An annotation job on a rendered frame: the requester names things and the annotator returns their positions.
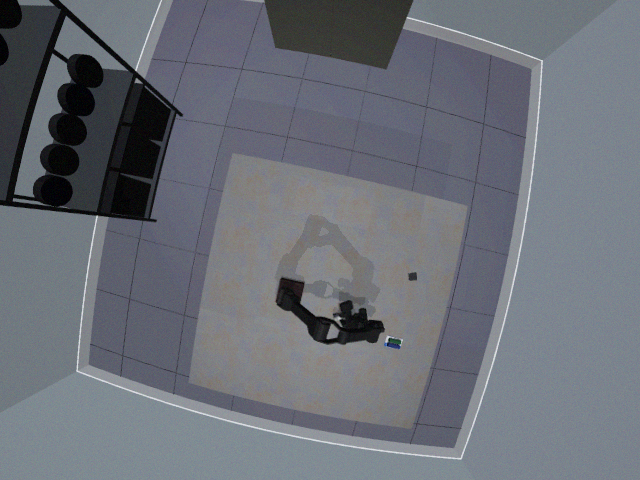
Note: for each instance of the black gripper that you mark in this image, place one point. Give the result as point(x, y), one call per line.
point(347, 323)

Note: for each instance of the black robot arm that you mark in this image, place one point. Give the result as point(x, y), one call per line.
point(318, 327)

